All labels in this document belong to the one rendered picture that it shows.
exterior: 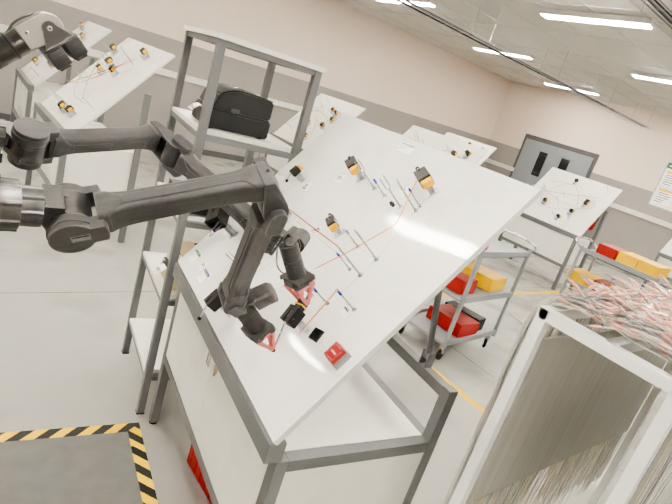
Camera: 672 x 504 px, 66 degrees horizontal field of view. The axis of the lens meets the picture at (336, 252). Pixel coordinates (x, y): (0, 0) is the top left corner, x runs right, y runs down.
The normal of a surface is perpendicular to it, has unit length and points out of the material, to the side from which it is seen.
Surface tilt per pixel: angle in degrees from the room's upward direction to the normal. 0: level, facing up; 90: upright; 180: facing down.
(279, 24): 90
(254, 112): 90
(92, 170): 90
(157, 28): 90
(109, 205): 37
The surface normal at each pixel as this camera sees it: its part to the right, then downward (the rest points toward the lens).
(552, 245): -0.76, -0.04
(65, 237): 0.37, 0.79
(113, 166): 0.59, 0.41
